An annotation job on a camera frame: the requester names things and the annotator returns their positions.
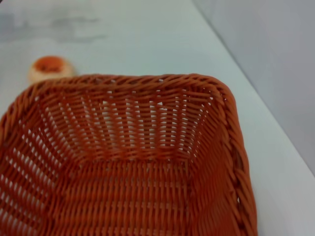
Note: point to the orange woven plastic basket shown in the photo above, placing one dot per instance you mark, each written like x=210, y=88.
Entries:
x=128, y=172

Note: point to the round bread bun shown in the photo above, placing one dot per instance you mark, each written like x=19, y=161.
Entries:
x=49, y=68

